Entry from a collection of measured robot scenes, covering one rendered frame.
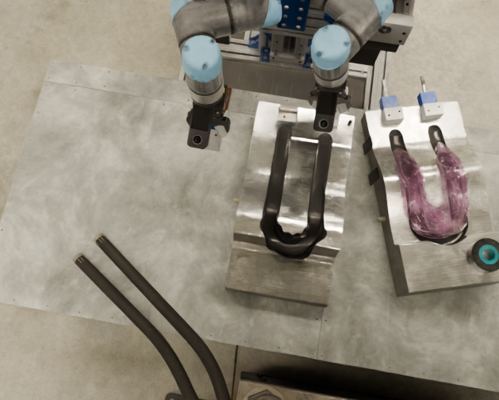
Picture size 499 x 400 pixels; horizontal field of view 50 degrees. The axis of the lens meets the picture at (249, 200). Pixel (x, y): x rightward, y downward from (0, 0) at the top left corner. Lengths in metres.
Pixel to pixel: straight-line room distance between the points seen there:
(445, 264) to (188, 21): 0.82
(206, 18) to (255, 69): 1.19
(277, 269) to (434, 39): 1.69
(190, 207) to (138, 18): 1.43
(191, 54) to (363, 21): 0.34
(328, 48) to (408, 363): 0.80
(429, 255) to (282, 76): 1.15
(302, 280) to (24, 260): 0.73
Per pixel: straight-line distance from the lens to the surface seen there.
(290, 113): 1.48
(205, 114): 1.20
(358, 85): 2.30
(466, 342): 1.51
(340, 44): 1.08
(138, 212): 1.47
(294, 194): 1.36
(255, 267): 1.35
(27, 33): 2.81
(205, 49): 1.05
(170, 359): 1.32
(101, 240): 1.44
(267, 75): 2.28
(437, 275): 1.38
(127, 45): 2.65
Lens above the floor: 2.20
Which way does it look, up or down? 74 degrees down
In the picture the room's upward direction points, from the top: 2 degrees clockwise
